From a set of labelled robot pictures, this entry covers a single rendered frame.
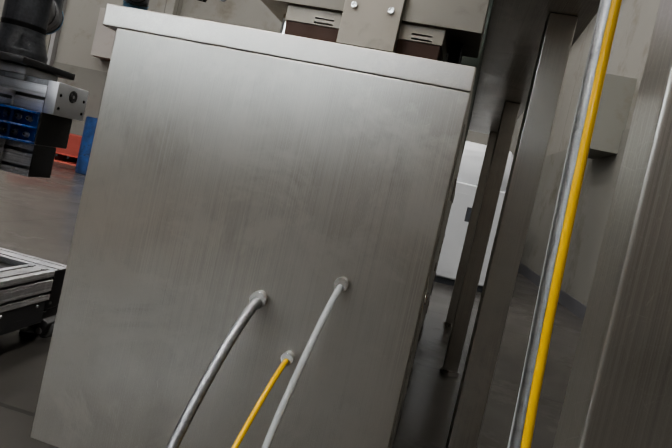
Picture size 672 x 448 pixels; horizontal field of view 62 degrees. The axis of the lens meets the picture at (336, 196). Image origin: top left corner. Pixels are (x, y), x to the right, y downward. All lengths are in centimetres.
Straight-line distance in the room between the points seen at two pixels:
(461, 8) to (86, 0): 1029
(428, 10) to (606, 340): 71
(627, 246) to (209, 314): 74
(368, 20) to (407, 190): 30
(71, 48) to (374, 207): 1027
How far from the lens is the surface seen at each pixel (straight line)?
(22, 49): 181
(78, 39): 1098
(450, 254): 491
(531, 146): 129
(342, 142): 90
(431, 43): 99
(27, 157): 173
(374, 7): 99
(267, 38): 97
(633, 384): 40
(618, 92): 526
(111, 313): 108
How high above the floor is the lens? 68
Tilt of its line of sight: 2 degrees down
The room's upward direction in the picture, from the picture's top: 13 degrees clockwise
